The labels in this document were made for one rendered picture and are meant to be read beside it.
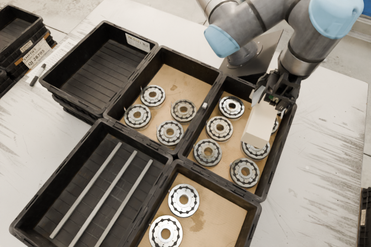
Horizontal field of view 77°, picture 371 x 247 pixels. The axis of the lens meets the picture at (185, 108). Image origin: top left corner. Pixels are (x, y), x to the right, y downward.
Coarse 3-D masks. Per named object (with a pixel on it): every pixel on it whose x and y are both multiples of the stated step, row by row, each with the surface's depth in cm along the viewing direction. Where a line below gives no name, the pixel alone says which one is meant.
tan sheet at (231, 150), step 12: (216, 108) 96; (240, 120) 93; (204, 132) 90; (240, 132) 91; (276, 132) 91; (228, 144) 88; (192, 156) 85; (228, 156) 86; (240, 156) 86; (216, 168) 83; (228, 168) 83; (252, 192) 80
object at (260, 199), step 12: (252, 84) 90; (288, 120) 83; (192, 132) 80; (288, 132) 80; (180, 156) 75; (276, 156) 76; (204, 168) 73; (276, 168) 74; (228, 180) 71; (264, 192) 70
